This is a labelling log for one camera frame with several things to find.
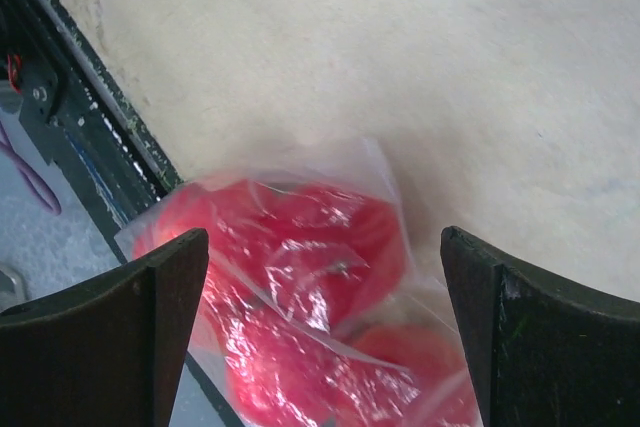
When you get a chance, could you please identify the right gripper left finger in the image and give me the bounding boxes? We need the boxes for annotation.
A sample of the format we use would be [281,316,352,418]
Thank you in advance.
[1,229,208,426]

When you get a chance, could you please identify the zip bag of red apples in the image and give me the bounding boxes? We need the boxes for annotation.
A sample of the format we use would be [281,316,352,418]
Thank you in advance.
[116,139,481,426]

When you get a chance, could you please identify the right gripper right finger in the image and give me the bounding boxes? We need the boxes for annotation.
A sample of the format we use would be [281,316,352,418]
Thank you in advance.
[440,226,639,426]

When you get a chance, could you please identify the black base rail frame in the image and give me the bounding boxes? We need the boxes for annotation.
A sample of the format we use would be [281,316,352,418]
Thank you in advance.
[1,0,238,425]

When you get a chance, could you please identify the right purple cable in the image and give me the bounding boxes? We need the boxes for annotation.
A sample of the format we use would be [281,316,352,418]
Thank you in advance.
[0,121,62,216]

